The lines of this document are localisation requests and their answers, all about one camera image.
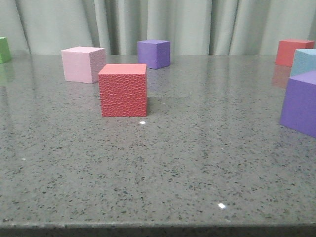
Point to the light blue foam cube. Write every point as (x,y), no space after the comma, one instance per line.
(304,61)

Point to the textured red foam cube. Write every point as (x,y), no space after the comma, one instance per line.
(123,90)

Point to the purple foam cube back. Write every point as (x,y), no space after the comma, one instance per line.
(155,53)

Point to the pink foam cube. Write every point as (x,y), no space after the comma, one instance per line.
(82,64)

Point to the large purple foam cube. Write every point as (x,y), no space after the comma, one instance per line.
(299,105)

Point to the smooth red foam cube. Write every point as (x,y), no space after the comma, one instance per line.
(287,47)

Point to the grey-green curtain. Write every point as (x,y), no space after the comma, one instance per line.
(194,27)

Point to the green foam cube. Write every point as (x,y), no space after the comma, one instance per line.
(5,55)

